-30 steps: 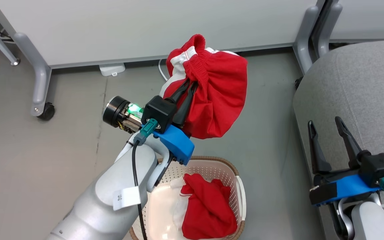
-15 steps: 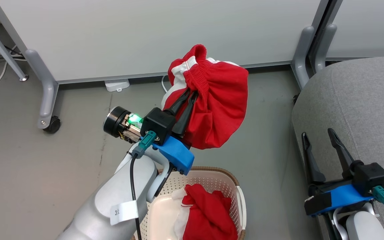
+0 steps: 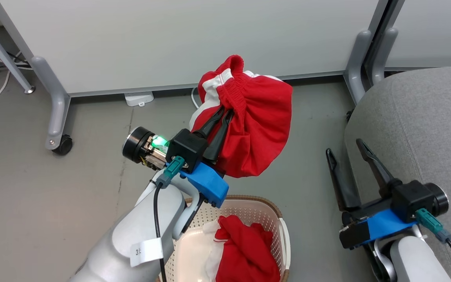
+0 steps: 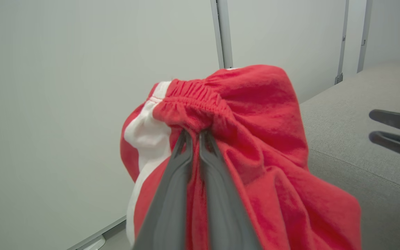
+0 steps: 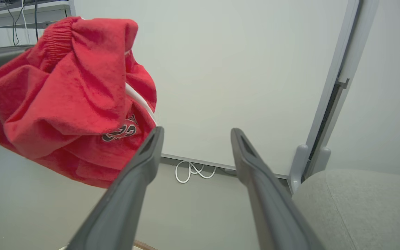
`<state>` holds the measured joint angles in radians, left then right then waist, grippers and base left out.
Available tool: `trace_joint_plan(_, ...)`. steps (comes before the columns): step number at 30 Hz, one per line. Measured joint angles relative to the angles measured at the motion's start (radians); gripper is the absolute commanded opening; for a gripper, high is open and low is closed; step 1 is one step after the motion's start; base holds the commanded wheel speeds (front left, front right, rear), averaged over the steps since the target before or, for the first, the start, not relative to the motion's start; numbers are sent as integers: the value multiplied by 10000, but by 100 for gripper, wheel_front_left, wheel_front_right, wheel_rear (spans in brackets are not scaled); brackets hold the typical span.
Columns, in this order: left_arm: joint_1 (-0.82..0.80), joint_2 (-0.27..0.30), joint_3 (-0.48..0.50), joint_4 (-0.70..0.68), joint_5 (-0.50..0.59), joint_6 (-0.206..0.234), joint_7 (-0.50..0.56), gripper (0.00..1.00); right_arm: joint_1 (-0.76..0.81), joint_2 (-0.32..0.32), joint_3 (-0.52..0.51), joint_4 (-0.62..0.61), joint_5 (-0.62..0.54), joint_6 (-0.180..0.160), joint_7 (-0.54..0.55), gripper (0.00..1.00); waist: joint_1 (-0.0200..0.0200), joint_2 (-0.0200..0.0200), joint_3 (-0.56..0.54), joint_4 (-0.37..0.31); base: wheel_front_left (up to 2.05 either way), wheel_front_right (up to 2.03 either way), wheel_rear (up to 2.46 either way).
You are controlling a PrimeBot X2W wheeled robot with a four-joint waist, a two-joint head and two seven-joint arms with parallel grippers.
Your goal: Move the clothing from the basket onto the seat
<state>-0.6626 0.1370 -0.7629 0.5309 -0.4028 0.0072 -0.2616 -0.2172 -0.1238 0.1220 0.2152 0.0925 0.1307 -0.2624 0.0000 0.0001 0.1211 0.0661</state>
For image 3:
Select narrow white partition panel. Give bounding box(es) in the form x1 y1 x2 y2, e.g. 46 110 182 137
384 0 451 72

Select red white shorts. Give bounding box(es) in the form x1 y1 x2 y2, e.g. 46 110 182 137
189 55 293 179

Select white power strip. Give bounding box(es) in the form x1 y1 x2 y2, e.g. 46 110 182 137
124 91 155 107

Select white garment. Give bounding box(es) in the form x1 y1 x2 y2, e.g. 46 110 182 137
202 219 227 282

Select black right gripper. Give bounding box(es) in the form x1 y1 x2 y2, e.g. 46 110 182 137
326 138 449 226

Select black caster wheel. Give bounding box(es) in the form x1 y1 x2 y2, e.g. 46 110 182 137
51 134 73 156

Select wide white partition panel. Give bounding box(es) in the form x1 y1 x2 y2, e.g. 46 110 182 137
0 0 390 98

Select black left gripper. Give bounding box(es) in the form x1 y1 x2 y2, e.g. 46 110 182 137
122 107 235 174

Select red garment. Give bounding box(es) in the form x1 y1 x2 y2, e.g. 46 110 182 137
214 215 281 282

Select white perforated laundry basket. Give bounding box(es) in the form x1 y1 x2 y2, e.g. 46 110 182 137
156 195 291 282

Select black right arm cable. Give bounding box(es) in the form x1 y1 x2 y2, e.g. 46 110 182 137
415 208 451 282

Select white paper cable tag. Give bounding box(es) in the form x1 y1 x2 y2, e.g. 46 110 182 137
130 238 164 268

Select grey partition leg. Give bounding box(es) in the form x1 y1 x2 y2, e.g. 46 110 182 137
30 56 72 151
344 29 373 105
371 27 399 85

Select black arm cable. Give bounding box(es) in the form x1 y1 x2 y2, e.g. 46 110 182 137
415 208 451 282
153 156 187 282

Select grey metal table leg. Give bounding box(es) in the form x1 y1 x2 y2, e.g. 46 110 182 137
0 10 36 94

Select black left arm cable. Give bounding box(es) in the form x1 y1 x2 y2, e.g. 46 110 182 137
153 156 187 282

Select grey fabric sofa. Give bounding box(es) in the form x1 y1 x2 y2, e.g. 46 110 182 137
344 65 451 282

